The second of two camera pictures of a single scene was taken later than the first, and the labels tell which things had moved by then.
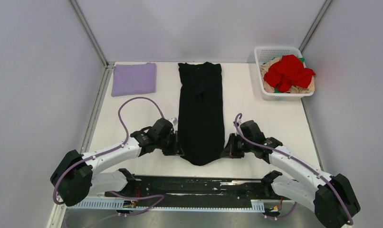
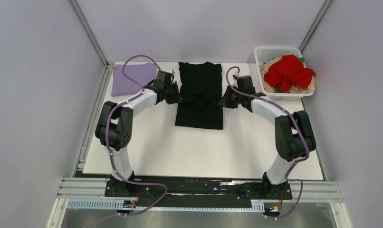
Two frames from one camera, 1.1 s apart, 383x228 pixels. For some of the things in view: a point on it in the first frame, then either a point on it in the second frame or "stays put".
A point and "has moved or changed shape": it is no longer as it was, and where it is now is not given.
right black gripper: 230,151 -> 225,101
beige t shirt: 269,88 stays put
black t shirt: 201,121 has moved or changed shape
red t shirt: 288,71 stays put
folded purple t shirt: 134,79 stays put
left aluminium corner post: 108,65 stays put
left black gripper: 176,148 -> 179,99
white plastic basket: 263,55 stays put
